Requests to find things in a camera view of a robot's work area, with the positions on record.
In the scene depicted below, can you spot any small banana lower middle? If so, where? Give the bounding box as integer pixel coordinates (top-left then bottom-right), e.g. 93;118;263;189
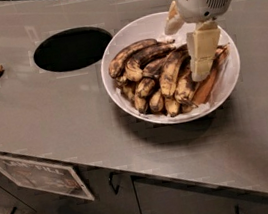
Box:
149;90;164;113

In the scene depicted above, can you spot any dark banana right side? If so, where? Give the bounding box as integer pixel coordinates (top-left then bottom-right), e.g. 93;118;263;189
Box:
174;45;230;106

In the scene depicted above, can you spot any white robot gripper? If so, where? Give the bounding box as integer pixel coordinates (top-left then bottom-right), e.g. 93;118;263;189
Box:
164;0;232;82

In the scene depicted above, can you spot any small banana bottom centre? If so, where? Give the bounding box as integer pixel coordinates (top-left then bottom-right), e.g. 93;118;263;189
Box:
164;98;181;117

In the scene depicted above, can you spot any spotted banana top left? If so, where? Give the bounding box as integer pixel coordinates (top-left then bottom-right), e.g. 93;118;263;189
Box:
108;38;157;78

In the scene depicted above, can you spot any framed landfill sign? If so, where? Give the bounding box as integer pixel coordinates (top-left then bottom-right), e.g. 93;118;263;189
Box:
0;155;95;201

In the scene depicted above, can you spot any small banana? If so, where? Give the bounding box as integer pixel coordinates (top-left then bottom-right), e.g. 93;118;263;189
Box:
149;90;164;113
133;94;148;114
164;98;181;117

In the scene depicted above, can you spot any small banana lower left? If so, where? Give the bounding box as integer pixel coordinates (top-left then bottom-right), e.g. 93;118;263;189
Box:
133;94;148;114

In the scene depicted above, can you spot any white ceramic bowl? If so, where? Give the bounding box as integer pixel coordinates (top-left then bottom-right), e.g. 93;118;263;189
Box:
101;12;241;124

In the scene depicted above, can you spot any black cabinet door handle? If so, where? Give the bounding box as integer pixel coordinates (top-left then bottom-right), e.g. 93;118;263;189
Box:
108;172;120;195

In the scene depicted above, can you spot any dark banana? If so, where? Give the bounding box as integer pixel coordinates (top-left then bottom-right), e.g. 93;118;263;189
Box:
174;45;230;106
125;43;175;82

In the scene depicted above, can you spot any long spotted banana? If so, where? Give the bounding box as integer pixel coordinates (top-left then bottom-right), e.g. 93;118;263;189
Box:
159;44;189;98

